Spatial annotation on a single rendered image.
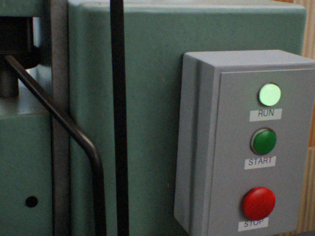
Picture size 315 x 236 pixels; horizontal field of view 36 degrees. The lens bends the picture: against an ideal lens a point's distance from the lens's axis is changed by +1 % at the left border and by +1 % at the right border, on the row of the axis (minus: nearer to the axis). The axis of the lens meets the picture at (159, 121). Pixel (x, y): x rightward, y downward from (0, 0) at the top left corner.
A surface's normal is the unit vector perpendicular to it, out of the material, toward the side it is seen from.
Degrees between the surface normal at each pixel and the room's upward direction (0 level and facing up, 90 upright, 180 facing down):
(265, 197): 81
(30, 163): 90
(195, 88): 90
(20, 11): 90
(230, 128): 90
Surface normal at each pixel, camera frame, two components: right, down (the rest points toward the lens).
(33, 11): 0.37, 0.29
